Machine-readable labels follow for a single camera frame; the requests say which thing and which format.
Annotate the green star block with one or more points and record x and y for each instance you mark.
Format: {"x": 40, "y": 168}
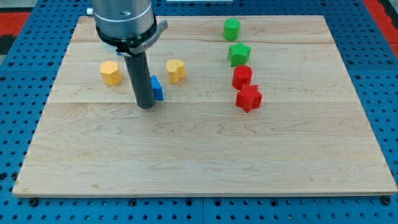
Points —
{"x": 238, "y": 54}

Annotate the blue triangular block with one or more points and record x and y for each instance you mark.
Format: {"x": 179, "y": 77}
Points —
{"x": 157, "y": 89}

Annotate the yellow heart block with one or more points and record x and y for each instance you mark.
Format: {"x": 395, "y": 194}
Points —
{"x": 176, "y": 70}

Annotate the yellow hexagon block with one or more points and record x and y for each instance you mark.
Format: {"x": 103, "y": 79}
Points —
{"x": 110, "y": 73}

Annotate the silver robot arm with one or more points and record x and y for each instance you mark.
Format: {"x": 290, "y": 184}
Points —
{"x": 130, "y": 26}

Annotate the red cylinder block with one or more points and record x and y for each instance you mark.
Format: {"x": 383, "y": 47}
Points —
{"x": 242, "y": 75}

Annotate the light wooden board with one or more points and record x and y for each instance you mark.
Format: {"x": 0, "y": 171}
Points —
{"x": 310, "y": 137}

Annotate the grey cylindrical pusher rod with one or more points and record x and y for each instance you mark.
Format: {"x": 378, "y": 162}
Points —
{"x": 138, "y": 71}

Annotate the red star block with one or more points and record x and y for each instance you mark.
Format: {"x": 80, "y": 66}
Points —
{"x": 249, "y": 97}

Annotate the green cylinder block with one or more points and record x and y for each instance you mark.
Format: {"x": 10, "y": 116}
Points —
{"x": 231, "y": 29}

